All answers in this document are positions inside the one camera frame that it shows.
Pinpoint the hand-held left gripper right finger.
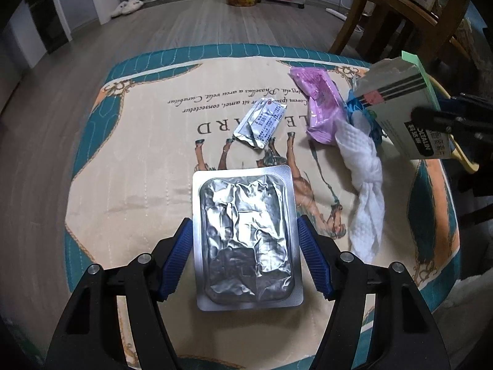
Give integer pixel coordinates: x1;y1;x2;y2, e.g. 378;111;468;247
296;215;451;370

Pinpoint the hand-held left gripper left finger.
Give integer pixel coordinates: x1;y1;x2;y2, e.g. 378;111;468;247
46;218;193;370

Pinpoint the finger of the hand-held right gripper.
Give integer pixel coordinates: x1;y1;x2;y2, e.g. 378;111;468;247
410;106;493;143
441;92;493;115

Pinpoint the white green medicine box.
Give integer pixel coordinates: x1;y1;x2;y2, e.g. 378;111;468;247
352;51;442;160

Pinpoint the silver blister pack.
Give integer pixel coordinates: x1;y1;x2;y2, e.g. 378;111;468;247
191;164;304;311

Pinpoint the white paper towel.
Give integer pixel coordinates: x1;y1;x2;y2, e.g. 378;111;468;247
333;117;386;263

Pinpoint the pink plastic packet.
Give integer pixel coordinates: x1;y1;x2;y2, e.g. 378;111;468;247
289;66;349;147

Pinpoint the small silver sachet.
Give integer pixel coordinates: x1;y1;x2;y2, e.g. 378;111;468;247
233;98;287;149

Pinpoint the dark glass door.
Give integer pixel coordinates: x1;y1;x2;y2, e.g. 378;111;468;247
23;0;72;52

